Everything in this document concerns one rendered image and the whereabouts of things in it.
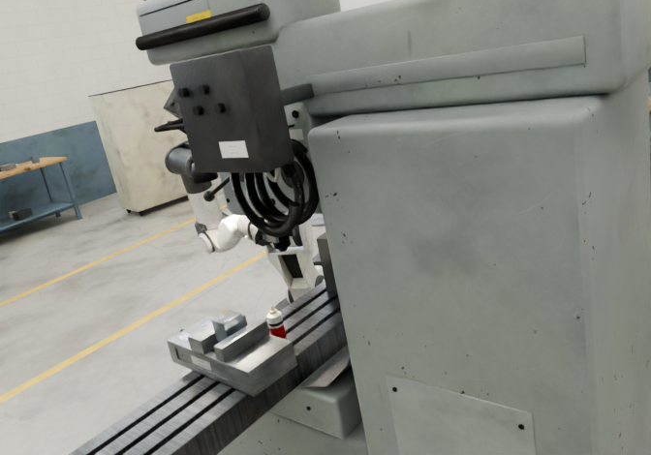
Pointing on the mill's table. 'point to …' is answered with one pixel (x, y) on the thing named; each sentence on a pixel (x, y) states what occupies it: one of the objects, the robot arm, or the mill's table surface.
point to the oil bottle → (276, 323)
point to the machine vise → (237, 356)
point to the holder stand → (326, 263)
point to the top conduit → (204, 26)
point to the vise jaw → (203, 339)
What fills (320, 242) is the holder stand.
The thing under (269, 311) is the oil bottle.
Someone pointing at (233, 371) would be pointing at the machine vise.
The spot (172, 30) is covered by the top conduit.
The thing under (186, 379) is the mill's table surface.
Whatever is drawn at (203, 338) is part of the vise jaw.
